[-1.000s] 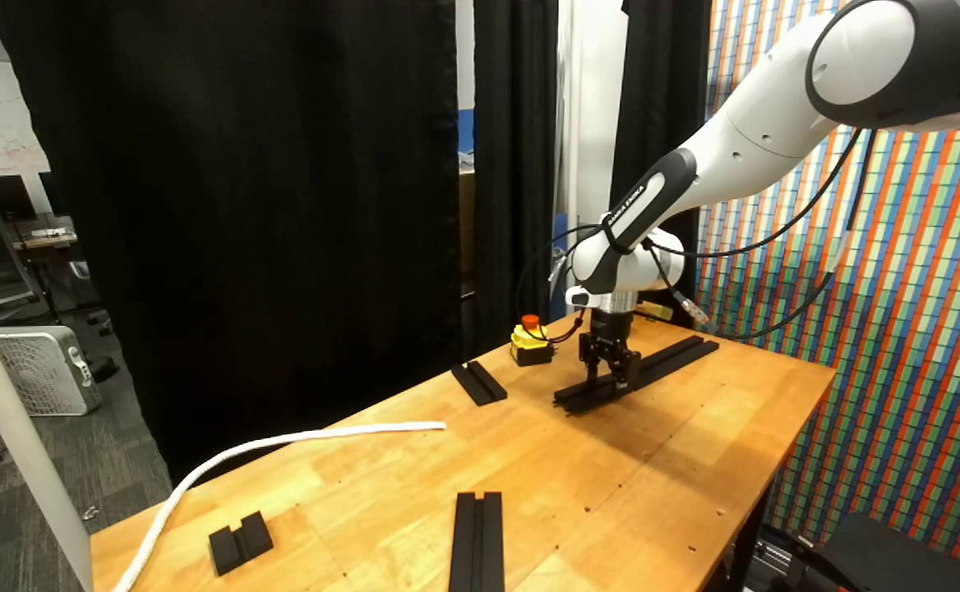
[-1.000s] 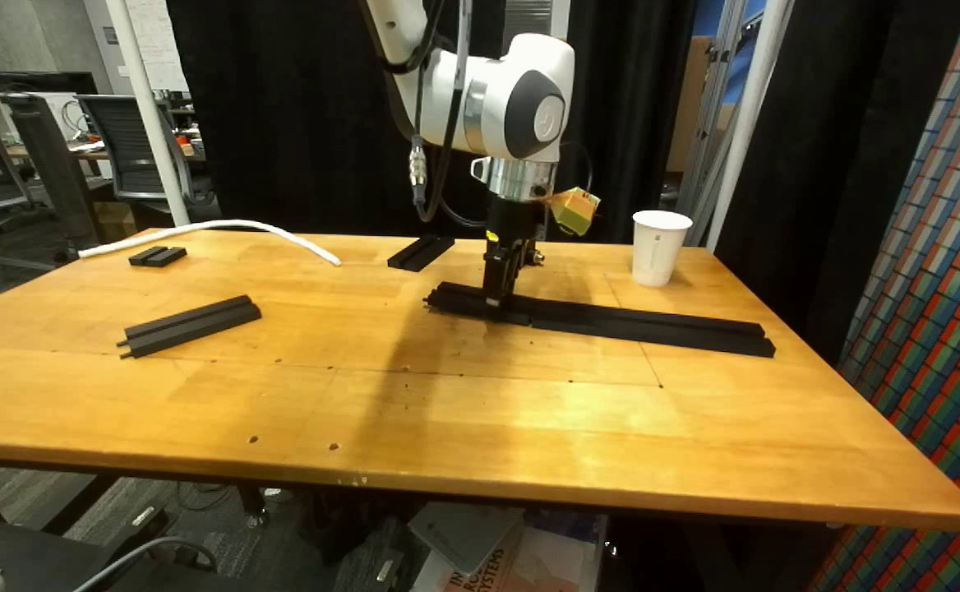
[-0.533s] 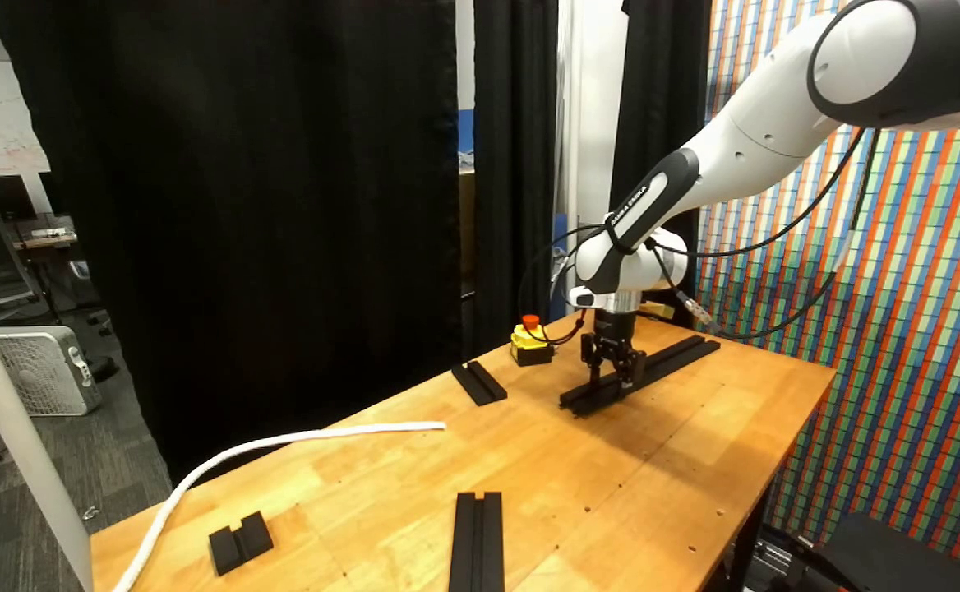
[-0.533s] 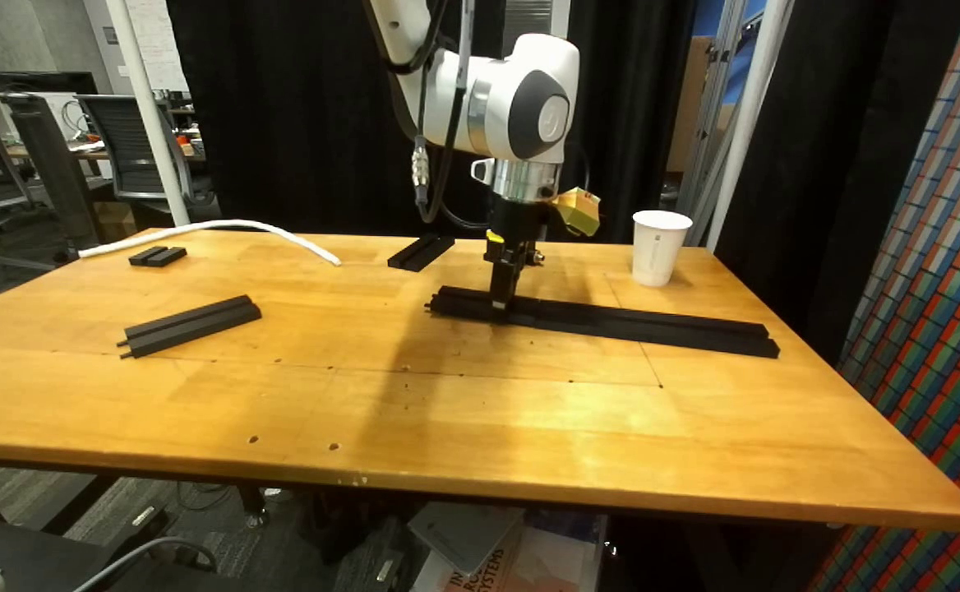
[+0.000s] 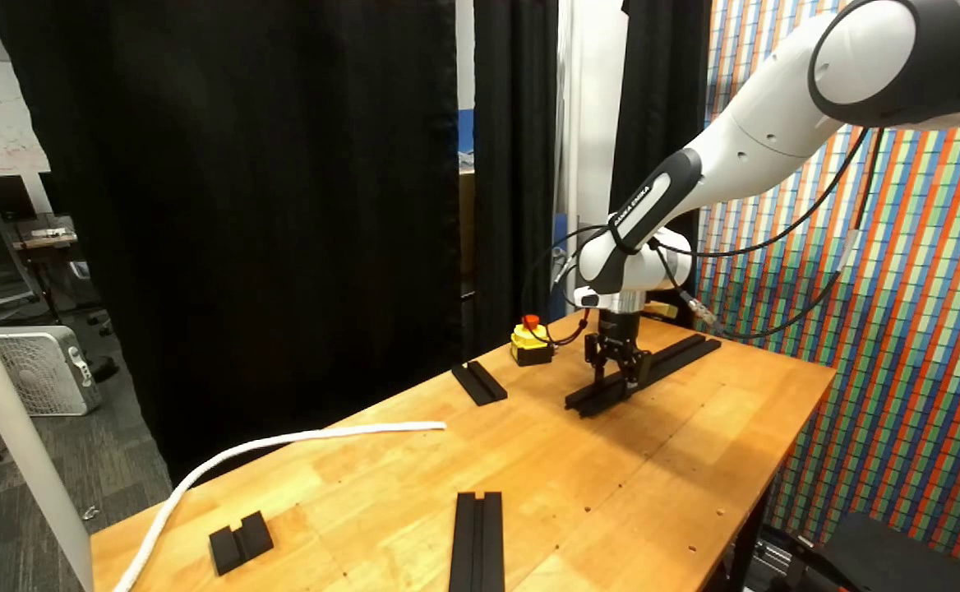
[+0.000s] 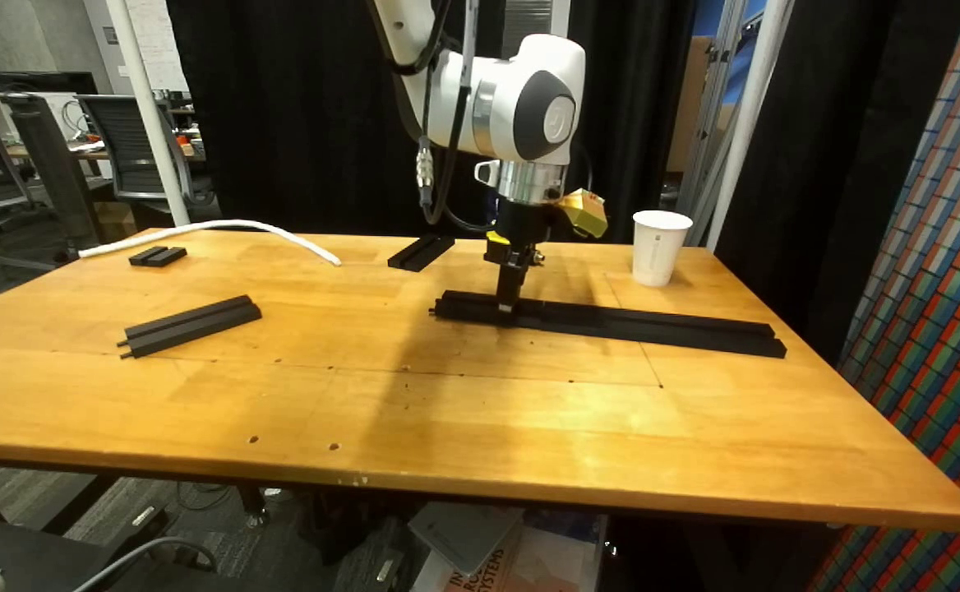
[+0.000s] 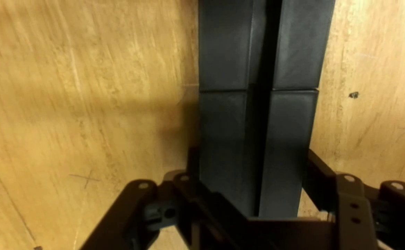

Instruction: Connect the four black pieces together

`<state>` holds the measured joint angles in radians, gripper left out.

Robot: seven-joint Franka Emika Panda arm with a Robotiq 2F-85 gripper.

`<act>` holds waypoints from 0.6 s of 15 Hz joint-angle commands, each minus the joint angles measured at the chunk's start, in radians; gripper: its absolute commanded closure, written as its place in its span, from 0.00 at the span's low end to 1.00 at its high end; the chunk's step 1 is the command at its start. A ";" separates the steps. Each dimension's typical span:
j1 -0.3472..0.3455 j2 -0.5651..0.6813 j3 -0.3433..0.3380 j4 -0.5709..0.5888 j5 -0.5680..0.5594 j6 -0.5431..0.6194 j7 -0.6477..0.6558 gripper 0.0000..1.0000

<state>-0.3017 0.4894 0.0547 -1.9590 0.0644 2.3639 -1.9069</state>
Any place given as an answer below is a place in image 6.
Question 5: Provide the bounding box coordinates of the white flexible hose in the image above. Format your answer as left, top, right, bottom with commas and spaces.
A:
76, 218, 345, 269

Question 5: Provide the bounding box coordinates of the multicolour patterned backdrop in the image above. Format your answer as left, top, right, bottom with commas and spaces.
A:
806, 0, 960, 592

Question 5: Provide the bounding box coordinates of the wide black curtain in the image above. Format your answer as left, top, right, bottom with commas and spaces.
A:
166, 0, 510, 239

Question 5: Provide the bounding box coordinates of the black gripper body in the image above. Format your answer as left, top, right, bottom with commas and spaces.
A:
488, 200, 556, 253

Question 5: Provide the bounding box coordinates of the white frame post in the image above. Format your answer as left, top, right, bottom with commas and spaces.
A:
701, 0, 800, 258

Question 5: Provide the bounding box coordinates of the white paper cup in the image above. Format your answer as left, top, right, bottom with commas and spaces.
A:
627, 206, 697, 293

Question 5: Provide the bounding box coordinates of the black curtain beside patterned backdrop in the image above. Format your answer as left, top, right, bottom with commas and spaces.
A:
713, 0, 960, 370

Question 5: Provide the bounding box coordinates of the short black grooved track piece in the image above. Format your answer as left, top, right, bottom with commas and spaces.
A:
384, 229, 456, 275

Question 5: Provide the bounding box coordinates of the small black notched block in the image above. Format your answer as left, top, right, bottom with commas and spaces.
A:
126, 243, 190, 269

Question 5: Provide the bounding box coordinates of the wrist mounted camera box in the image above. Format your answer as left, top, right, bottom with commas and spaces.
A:
551, 184, 612, 243

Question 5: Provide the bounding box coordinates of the narrow black curtain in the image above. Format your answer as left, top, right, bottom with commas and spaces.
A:
545, 0, 703, 246

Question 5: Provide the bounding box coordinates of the long black grooved track piece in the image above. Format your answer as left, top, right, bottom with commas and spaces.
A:
115, 293, 265, 363

